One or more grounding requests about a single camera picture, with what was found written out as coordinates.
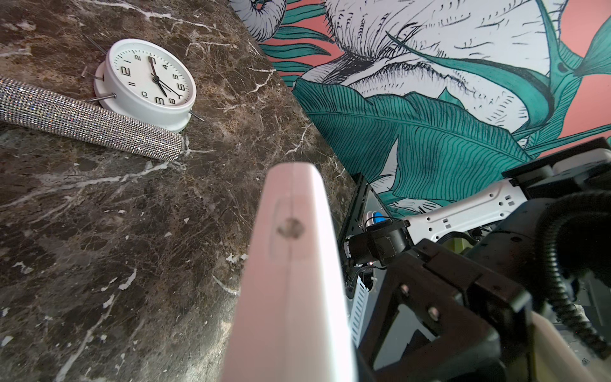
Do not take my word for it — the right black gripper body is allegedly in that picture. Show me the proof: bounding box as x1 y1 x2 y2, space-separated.
358 240 532 381

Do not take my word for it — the white remote control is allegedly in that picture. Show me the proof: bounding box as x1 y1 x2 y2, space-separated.
221 162 358 381

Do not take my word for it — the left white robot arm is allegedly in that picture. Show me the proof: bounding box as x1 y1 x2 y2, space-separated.
467 191 610 381

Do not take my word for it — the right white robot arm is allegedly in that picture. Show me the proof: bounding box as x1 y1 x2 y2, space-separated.
339 138 610 381

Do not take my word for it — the blue push button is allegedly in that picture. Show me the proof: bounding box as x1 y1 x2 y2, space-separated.
364 211 391 227

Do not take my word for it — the white alarm clock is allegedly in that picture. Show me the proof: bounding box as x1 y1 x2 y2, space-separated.
93 38 197 133

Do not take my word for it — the glitter microphone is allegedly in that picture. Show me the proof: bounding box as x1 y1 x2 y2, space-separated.
1 76 184 162

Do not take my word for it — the white vented cable duct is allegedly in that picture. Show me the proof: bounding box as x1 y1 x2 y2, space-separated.
348 276 369 346

